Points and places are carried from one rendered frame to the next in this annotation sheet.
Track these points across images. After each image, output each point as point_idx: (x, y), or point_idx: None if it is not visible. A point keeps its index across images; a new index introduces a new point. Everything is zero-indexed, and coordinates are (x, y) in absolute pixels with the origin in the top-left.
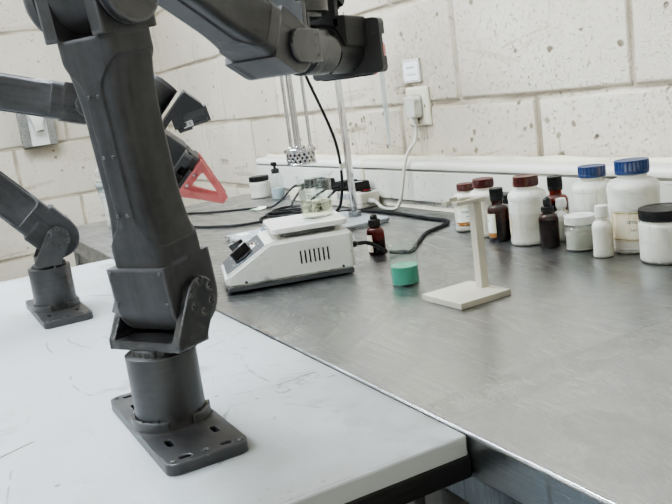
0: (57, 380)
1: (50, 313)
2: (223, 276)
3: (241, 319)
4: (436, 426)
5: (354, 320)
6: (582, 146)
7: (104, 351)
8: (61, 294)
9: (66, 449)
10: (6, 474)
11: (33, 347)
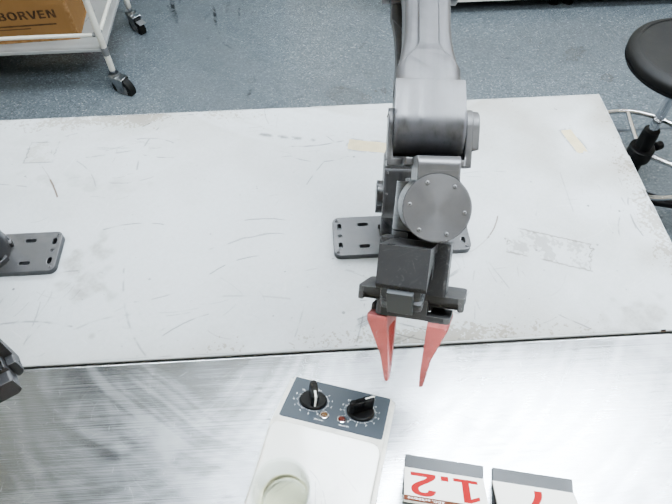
0: (162, 216)
1: (371, 225)
2: (408, 411)
3: (180, 362)
4: None
5: (59, 442)
6: None
7: (204, 250)
8: (381, 228)
9: (26, 209)
10: (25, 184)
11: (277, 210)
